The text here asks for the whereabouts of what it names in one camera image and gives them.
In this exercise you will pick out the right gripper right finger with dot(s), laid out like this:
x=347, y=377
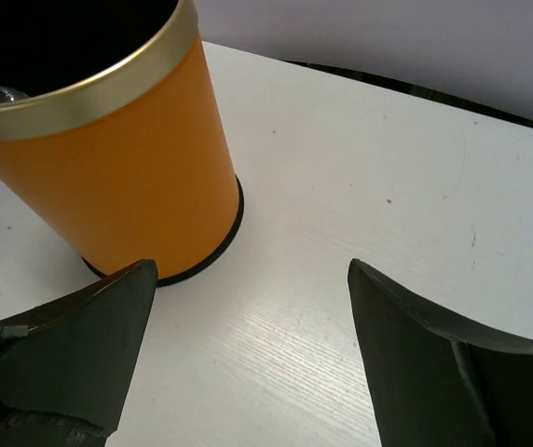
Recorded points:
x=437, y=378

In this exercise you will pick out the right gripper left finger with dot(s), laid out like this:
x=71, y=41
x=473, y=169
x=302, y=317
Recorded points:
x=66, y=366

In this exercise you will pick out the orange cylindrical bin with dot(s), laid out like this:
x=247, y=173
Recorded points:
x=115, y=140

